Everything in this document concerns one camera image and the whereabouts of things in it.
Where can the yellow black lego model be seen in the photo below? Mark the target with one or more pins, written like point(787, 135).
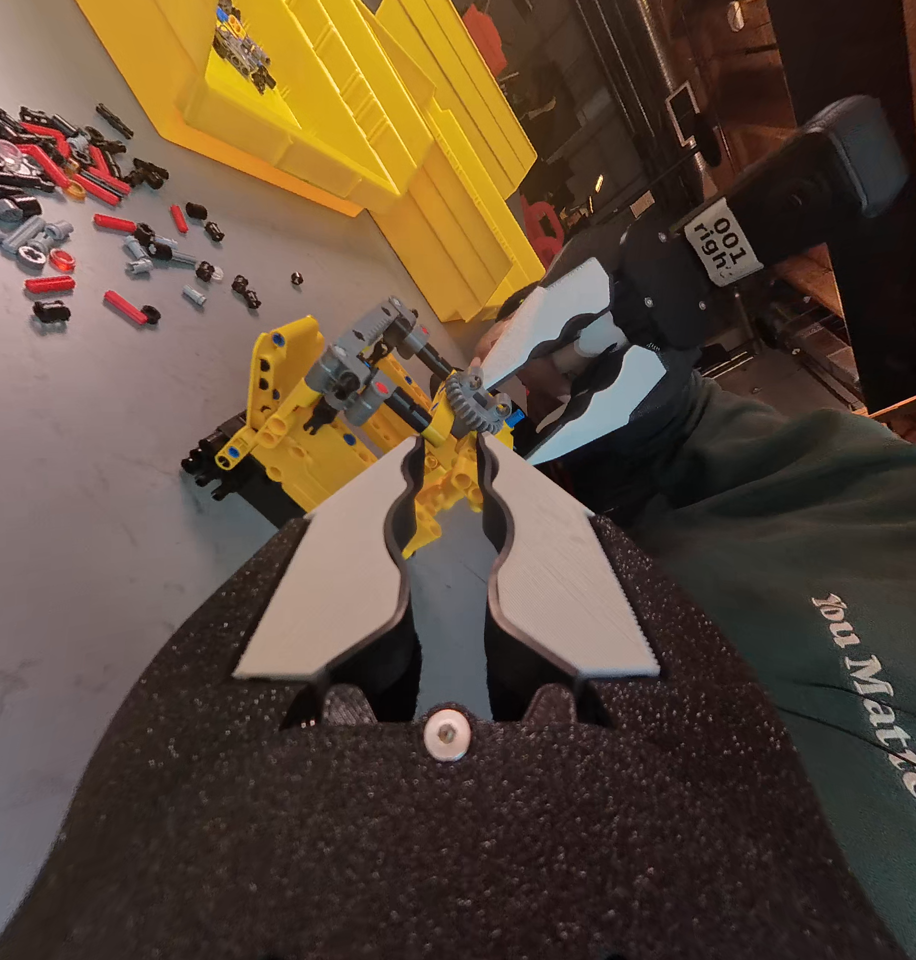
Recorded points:
point(278, 442)

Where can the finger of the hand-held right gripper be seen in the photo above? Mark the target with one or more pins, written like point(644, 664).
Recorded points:
point(555, 307)
point(615, 397)

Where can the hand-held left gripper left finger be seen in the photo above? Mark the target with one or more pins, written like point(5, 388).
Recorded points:
point(323, 600)

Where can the person's right hand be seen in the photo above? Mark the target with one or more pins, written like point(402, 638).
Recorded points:
point(552, 379)

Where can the pile of small lego pins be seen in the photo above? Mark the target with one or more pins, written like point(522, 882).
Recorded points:
point(90, 180)

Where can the small grey lego parts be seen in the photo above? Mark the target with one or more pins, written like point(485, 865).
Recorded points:
point(244, 45)

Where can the yellow divided parts bin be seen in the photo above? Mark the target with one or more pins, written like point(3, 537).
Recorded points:
point(330, 127)

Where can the yellow ribbed storage bin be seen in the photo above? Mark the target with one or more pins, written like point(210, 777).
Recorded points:
point(473, 187)

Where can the person's right forearm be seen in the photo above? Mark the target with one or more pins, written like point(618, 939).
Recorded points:
point(788, 465)

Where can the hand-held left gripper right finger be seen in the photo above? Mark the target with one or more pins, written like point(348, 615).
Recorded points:
point(570, 600)

